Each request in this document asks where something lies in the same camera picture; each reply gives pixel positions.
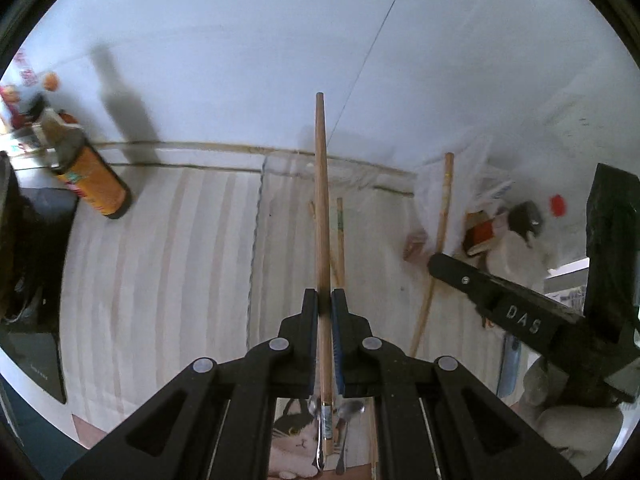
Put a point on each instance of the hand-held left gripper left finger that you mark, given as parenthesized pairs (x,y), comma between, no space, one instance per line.
(312,310)

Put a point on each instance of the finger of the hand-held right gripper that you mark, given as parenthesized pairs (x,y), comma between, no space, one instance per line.
(460,275)

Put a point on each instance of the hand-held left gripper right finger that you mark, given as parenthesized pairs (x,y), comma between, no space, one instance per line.
(338,310)

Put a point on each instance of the long wooden chopstick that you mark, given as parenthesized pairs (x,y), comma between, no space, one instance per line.
(321,185)
(442,220)
(334,265)
(374,440)

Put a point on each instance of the clear plastic utensil tray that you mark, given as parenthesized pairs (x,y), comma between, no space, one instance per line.
(280,220)

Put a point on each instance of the metal spoon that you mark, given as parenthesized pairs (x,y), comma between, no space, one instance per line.
(315,410)
(351,410)

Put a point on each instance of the person's right hand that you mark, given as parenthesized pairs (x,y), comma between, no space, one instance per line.
(580,435)

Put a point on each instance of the white and orange salt bag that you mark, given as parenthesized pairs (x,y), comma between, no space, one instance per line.
(482,232)

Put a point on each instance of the small reddish brown packet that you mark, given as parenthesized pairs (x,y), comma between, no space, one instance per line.
(414,247)

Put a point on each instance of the condiment jar with cream lid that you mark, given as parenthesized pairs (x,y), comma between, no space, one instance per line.
(515,260)

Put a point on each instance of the dark bottle with red cap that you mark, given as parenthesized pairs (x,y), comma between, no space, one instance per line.
(525,220)

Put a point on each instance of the blue phone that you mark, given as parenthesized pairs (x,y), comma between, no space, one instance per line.
(510,370)

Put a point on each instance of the clear plastic bag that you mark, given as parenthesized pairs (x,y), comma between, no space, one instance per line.
(465,180)

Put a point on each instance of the striped cat print table mat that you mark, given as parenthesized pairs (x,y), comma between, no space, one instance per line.
(175,260)

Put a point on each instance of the soy sauce bottle orange label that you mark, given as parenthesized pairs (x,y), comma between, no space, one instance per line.
(92,180)

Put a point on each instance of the black cooktop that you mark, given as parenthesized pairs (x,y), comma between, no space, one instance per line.
(35,365)

